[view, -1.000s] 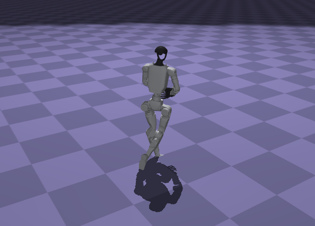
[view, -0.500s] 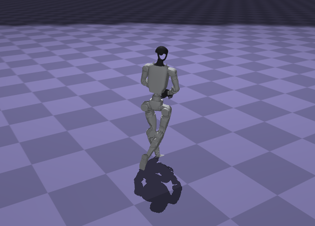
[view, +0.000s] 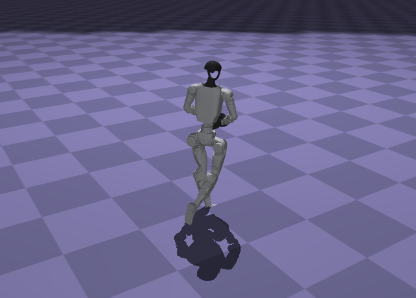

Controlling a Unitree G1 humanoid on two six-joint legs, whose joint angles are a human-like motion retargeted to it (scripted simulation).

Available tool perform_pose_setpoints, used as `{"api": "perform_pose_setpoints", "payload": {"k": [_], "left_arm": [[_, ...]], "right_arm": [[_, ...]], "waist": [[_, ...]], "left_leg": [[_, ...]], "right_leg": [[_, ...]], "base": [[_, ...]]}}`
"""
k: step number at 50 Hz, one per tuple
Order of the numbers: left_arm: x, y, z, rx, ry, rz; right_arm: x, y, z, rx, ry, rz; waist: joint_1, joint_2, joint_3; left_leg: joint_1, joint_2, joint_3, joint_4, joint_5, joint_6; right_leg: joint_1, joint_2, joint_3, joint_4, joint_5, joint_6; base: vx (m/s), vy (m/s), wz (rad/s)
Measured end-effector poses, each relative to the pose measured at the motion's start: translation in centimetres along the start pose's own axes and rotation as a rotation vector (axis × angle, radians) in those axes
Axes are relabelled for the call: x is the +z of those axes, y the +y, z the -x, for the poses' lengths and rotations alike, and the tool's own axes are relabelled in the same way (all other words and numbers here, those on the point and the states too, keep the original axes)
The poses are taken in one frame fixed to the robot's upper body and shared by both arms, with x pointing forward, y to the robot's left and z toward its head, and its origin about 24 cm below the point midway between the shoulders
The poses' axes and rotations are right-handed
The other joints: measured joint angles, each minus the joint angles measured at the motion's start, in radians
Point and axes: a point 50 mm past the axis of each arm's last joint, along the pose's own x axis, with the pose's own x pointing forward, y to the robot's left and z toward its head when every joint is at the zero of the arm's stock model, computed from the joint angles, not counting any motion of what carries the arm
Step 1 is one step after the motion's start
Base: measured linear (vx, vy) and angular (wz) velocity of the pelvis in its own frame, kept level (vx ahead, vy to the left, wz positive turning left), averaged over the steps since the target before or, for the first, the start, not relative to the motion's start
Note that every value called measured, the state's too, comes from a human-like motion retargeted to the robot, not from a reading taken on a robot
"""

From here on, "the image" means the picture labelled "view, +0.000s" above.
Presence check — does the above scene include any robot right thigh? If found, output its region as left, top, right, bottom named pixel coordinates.
left=205, top=136, right=227, bottom=183

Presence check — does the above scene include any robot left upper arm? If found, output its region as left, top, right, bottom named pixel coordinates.
left=183, top=84, right=198, bottom=114

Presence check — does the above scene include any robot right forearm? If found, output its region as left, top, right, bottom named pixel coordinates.
left=221, top=117, right=235, bottom=126

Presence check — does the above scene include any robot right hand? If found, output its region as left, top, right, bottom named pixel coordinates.
left=213, top=119, right=227, bottom=129

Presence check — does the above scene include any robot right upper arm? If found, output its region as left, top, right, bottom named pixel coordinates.
left=220, top=88, right=237, bottom=121

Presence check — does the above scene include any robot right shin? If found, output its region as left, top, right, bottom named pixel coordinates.
left=194, top=175, right=218, bottom=211

